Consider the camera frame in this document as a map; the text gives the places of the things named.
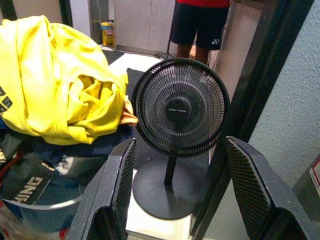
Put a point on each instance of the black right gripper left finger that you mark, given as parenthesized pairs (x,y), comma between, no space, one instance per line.
(107,190)

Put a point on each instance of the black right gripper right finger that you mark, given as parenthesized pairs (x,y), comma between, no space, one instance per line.
(262,195)

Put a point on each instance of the yellow garment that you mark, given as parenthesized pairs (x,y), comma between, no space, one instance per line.
(50,75)

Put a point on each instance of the blue laundry basket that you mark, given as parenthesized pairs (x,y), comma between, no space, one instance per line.
(45,215)

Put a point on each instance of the orange cloth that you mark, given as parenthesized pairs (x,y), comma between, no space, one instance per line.
(128,115)

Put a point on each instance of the dark printed garment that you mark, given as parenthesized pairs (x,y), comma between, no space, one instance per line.
(25,185)

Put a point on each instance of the black tripod stand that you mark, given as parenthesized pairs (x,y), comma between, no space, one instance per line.
(169,51)

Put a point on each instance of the yellow bag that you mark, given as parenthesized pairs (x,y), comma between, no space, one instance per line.
(108,35)

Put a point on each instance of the person in black shorts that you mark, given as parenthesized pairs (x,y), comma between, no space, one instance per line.
(197,22)

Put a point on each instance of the black pedestal fan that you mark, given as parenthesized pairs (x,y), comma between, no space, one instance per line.
(180,110)

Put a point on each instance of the black door frame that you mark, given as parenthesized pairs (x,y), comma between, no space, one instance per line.
(270,62)

